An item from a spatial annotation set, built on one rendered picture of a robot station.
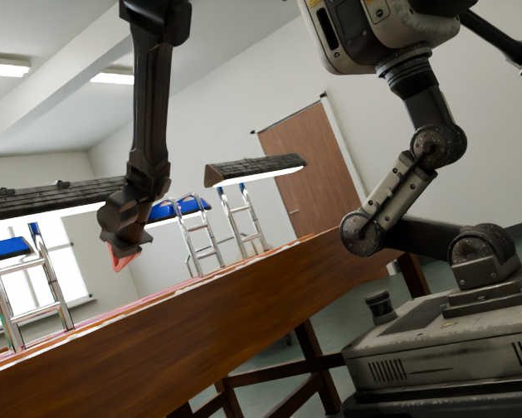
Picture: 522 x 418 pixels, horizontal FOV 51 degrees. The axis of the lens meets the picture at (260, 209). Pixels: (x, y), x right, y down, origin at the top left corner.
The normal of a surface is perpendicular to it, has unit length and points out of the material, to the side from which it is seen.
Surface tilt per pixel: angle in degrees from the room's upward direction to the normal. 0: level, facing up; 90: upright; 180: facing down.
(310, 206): 90
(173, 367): 90
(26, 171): 90
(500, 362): 87
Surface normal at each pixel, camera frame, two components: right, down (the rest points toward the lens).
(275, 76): -0.52, 0.14
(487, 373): -0.69, 0.09
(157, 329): 0.77, -0.33
